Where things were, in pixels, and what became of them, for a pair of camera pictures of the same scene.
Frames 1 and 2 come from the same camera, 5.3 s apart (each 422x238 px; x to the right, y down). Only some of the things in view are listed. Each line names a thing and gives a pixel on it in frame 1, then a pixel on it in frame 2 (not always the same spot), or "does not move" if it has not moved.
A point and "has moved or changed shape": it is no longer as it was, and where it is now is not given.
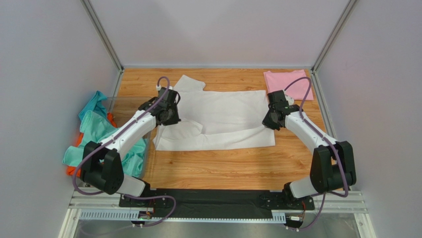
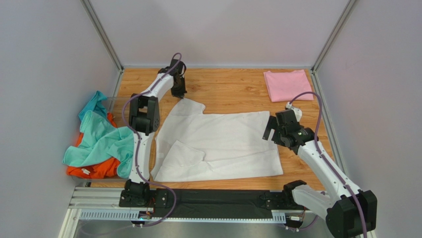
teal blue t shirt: (96, 104) does not move
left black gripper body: (173, 117) -> (182, 83)
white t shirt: (210, 119) has moved or changed shape
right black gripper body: (269, 122) -> (275, 129)
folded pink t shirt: (278, 81) does not move
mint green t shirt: (95, 129) does not move
